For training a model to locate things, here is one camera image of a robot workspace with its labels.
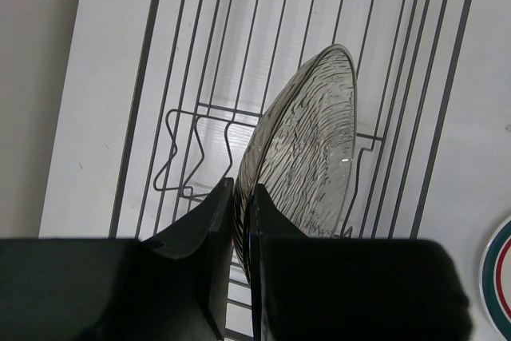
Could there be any green red rimmed plate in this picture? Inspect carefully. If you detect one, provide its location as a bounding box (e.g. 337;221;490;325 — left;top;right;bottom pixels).
479;217;510;340

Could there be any grey wire dish rack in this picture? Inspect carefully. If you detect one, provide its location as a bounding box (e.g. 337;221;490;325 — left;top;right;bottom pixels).
109;0;481;323

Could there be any clear glass plate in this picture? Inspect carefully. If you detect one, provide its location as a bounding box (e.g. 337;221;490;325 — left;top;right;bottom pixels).
233;44;357;280

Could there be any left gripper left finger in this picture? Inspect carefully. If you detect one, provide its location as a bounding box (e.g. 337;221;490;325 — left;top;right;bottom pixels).
140;177;234;340

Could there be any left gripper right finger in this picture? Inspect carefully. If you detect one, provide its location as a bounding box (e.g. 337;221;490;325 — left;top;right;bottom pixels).
248;185;471;340

